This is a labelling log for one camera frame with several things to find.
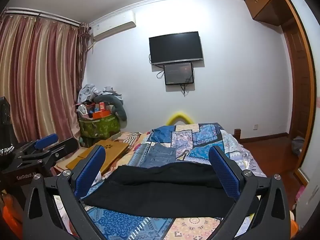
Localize orange cloth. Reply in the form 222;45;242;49
0;192;24;233

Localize blue patchwork quilt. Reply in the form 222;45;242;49
54;123;267;240

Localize black wall television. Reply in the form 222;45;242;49
149;31;203;66

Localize pink striped curtain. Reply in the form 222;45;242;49
0;14;91;146

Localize peach patterned bedsheet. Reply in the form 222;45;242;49
114;131;151;156

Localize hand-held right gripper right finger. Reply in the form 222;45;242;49
208;145;292;240

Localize pink object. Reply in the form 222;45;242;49
295;184;307;204

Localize black pants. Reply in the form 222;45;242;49
81;162;260;218

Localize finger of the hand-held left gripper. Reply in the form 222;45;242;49
18;133;60;156
18;137;79;174

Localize yellow curved cushion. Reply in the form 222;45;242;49
166;111;193;126

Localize wooden wardrobe frame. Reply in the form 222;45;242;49
280;0;317;189

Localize green patterned storage bag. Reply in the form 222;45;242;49
79;114;121;138

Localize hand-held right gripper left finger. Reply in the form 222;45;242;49
22;145;112;240

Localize blue denim jeans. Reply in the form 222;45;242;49
140;142;177;168

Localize orange box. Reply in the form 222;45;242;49
92;110;111;119

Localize grey cloth heap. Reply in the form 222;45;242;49
291;136;305;156

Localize white curtain rail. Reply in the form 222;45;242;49
2;7;83;27

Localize wooden folding lap desk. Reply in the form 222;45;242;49
55;139;131;176

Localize grey plush pillow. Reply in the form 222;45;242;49
94;94;128;123

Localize pile of grey white clothes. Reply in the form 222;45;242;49
78;84;123;105

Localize wooden overhead cabinet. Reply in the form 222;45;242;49
244;0;292;27

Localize white air conditioner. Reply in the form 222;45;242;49
92;12;137;42

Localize small black wall monitor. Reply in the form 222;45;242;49
163;62;195;86

